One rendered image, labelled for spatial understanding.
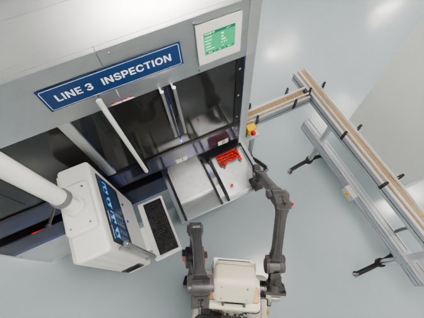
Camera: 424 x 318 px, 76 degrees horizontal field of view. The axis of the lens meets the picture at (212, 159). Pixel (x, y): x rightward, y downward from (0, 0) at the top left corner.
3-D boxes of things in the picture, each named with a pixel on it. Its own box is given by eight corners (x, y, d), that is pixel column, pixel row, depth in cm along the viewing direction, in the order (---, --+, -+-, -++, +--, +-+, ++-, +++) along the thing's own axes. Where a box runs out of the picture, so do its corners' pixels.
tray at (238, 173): (210, 160, 213) (210, 158, 210) (240, 147, 217) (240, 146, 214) (229, 197, 199) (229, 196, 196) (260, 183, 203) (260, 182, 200)
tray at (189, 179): (164, 165, 213) (164, 163, 210) (195, 153, 217) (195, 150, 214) (181, 203, 199) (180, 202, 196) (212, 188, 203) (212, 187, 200)
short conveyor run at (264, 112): (239, 134, 227) (240, 124, 212) (231, 120, 233) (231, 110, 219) (309, 105, 236) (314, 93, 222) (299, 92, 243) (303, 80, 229)
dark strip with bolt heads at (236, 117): (232, 137, 207) (236, 58, 136) (238, 135, 208) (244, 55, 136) (233, 139, 207) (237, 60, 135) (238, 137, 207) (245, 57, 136)
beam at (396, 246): (300, 128, 274) (303, 121, 263) (307, 125, 275) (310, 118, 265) (414, 286, 208) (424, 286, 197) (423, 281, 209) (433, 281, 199)
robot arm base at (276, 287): (263, 294, 142) (286, 296, 141) (264, 281, 140) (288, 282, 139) (261, 283, 150) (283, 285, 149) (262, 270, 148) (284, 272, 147)
